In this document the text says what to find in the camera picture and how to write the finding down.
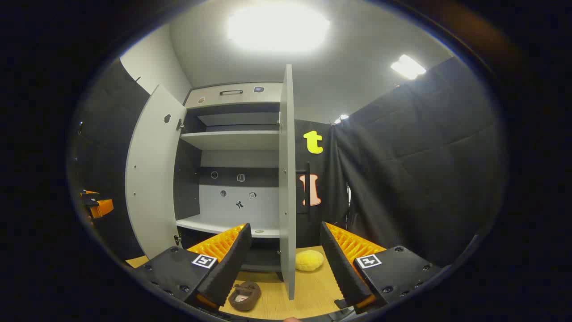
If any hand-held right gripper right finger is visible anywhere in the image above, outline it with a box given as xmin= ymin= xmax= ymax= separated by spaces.
xmin=320 ymin=221 xmax=442 ymax=314

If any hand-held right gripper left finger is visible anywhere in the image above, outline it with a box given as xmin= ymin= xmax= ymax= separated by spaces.
xmin=131 ymin=223 xmax=253 ymax=310

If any brown fuzzy shoe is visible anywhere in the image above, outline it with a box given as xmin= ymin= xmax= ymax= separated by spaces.
xmin=227 ymin=280 xmax=262 ymax=312

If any grey shoe cabinet door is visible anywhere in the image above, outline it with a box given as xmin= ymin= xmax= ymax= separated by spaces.
xmin=278 ymin=64 xmax=311 ymax=301
xmin=125 ymin=85 xmax=188 ymax=261

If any grey shoe cabinet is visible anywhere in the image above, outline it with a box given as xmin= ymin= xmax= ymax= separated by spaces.
xmin=173 ymin=82 xmax=284 ymax=273

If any grey cabinet drawer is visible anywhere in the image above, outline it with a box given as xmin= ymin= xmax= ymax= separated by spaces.
xmin=184 ymin=82 xmax=284 ymax=110

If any yellow fluffy ball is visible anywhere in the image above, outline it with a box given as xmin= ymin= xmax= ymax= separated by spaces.
xmin=295 ymin=250 xmax=325 ymax=272

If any black backdrop cloth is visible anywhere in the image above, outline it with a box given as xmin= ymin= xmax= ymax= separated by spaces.
xmin=67 ymin=56 xmax=508 ymax=269

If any large ceiling light panel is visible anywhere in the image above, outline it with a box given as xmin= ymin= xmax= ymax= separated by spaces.
xmin=227 ymin=4 xmax=332 ymax=52

